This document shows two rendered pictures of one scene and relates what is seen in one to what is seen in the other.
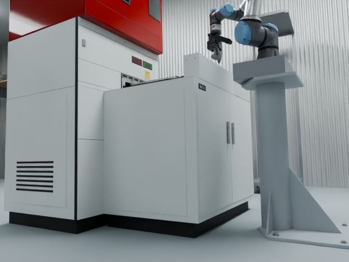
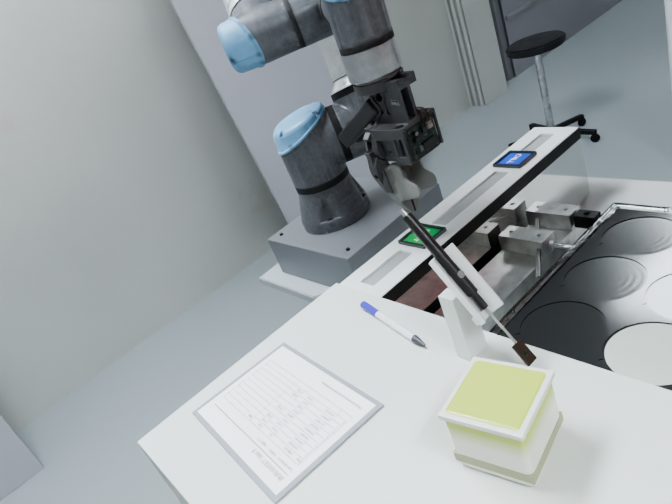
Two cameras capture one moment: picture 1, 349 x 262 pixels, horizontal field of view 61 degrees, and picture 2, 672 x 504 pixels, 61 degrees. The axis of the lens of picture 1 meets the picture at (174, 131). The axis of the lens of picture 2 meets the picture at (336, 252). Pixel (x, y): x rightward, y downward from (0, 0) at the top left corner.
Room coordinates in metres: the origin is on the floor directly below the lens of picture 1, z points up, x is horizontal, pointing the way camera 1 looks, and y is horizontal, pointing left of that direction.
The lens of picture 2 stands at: (2.67, -0.04, 1.39)
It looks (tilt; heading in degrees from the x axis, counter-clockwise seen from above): 26 degrees down; 208
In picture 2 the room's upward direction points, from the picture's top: 22 degrees counter-clockwise
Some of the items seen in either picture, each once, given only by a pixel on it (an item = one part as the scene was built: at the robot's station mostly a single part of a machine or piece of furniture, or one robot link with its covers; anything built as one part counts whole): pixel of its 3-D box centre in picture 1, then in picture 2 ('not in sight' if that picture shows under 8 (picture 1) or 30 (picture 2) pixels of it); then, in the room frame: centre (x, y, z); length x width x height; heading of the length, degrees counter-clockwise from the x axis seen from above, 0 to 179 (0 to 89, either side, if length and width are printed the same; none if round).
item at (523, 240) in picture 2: not in sight; (526, 240); (1.86, -0.16, 0.89); 0.08 x 0.03 x 0.03; 59
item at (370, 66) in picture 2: (215, 29); (374, 61); (1.92, -0.29, 1.24); 0.08 x 0.08 x 0.05
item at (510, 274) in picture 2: not in sight; (502, 282); (1.92, -0.20, 0.87); 0.36 x 0.08 x 0.03; 149
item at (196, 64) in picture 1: (211, 77); (479, 232); (1.80, -0.24, 0.89); 0.55 x 0.09 x 0.14; 149
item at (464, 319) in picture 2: not in sight; (470, 307); (2.20, -0.18, 1.03); 0.06 x 0.04 x 0.13; 59
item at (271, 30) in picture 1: (266, 38); (310, 143); (1.67, -0.54, 1.08); 0.13 x 0.12 x 0.14; 116
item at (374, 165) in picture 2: not in sight; (384, 163); (1.93, -0.32, 1.10); 0.05 x 0.02 x 0.09; 149
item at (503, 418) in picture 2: not in sight; (503, 420); (2.32, -0.14, 1.00); 0.07 x 0.07 x 0.07; 71
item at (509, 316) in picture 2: not in sight; (554, 270); (1.95, -0.11, 0.90); 0.38 x 0.01 x 0.01; 149
